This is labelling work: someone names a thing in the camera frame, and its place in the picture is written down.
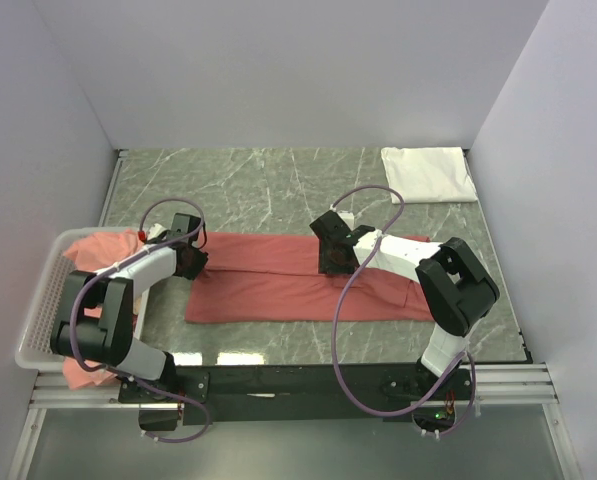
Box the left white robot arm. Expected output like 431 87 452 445
49 213 208 389

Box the salmon pink t-shirt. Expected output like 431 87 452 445
62 230 143 390

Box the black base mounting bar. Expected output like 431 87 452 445
118 363 476 432

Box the dark red t-shirt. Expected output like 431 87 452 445
184 232 432 324

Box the aluminium frame rail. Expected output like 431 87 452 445
28 364 559 410

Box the white plastic basket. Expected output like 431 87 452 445
15 228 136 372

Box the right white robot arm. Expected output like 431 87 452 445
310 211 500 377

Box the folded white t-shirt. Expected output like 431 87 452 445
381 147 478 204

